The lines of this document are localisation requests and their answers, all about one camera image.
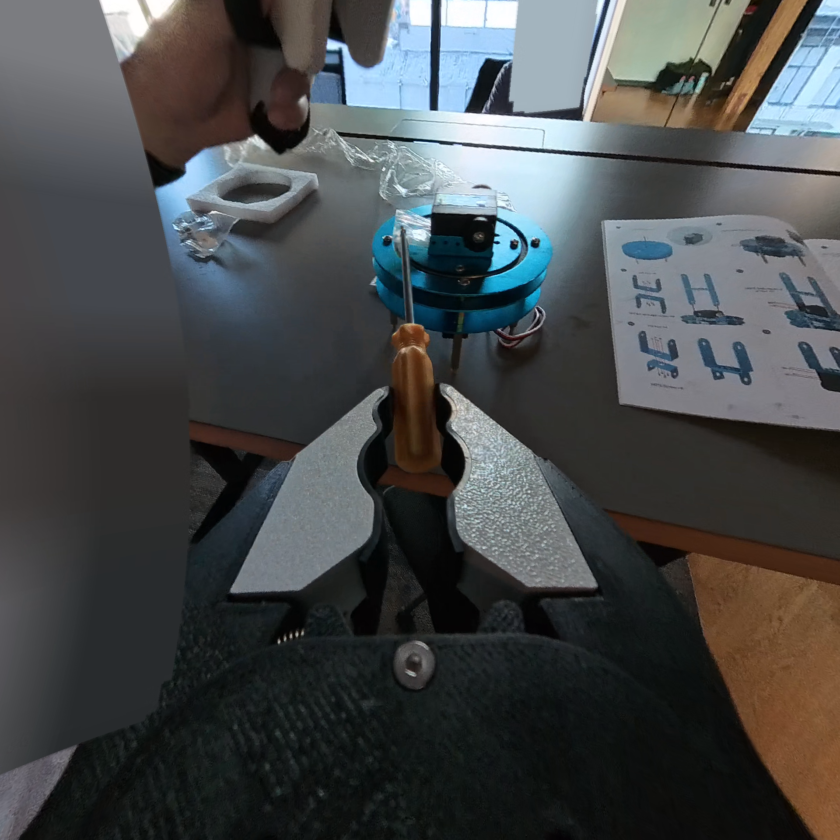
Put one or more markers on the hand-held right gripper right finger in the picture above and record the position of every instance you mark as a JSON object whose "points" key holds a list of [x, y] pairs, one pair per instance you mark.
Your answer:
{"points": [[518, 525]]}

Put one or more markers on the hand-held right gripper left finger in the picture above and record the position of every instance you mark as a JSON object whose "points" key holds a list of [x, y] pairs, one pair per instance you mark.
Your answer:
{"points": [[315, 525]]}

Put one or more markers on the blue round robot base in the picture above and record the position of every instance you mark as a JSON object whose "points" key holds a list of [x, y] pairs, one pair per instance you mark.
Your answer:
{"points": [[459, 295]]}

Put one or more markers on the dark grey desk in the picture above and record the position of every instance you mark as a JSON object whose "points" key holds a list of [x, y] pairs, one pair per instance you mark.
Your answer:
{"points": [[315, 367], [623, 138]]}

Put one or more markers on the person's left hand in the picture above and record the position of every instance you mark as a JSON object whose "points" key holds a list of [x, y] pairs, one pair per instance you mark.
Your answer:
{"points": [[190, 79]]}

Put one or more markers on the dark chair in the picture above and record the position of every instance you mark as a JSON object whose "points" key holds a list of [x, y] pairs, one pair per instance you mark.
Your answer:
{"points": [[492, 85], [328, 75]]}

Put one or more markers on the window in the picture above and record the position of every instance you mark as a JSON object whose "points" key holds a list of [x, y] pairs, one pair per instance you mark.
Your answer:
{"points": [[807, 65], [407, 59]]}

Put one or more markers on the crumpled clear plastic wrap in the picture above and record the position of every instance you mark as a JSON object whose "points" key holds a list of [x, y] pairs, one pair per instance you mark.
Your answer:
{"points": [[400, 174]]}

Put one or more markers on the crumpled clear plastic bag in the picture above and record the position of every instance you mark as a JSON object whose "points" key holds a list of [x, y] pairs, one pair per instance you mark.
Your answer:
{"points": [[200, 239]]}

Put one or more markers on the printed instruction manual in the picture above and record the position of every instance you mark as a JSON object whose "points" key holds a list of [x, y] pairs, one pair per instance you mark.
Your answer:
{"points": [[722, 394]]}

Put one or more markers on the wooden pillar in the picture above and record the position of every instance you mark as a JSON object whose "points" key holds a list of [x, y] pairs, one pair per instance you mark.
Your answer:
{"points": [[768, 65]]}

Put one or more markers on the white foam frame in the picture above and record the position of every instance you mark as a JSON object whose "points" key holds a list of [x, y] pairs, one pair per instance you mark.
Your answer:
{"points": [[210, 200]]}

